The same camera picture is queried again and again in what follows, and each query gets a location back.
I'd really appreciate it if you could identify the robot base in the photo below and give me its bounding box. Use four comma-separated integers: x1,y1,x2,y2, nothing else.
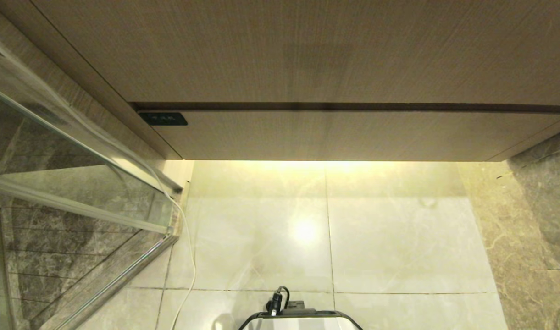
238,300,364,330

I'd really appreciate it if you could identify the wooden drawer front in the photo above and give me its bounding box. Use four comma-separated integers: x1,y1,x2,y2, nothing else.
137,109,560,162

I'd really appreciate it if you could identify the wooden vanity cabinet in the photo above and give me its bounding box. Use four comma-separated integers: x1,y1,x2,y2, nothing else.
0,0,560,162

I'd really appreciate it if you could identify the black rectangular label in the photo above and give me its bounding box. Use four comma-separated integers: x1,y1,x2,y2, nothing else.
139,112,189,127

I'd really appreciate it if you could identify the glass shower door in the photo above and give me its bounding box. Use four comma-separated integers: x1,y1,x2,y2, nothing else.
0,27,185,330

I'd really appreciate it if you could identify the black cable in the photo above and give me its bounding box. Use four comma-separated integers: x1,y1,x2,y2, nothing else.
266,286,290,317

